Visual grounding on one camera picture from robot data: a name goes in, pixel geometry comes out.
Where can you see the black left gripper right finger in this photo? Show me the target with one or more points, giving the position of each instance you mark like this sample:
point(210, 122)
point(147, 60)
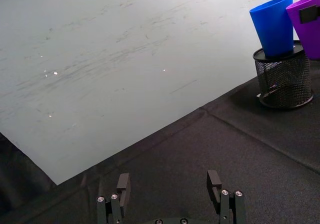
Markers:
point(225, 204)

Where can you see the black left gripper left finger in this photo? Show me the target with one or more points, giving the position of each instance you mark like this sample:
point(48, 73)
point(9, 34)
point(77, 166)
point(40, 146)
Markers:
point(123, 191)

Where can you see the black table cloth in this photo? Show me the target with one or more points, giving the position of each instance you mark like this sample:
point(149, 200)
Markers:
point(200, 164)

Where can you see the black mesh pen holder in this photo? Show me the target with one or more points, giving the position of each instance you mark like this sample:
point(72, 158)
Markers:
point(285, 81)

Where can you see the blue plastic cup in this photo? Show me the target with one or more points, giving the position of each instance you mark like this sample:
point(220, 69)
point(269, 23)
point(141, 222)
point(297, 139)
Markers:
point(273, 26)

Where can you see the purple plastic cup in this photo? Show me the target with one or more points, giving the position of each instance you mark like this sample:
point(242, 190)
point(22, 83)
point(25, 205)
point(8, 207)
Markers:
point(308, 29)

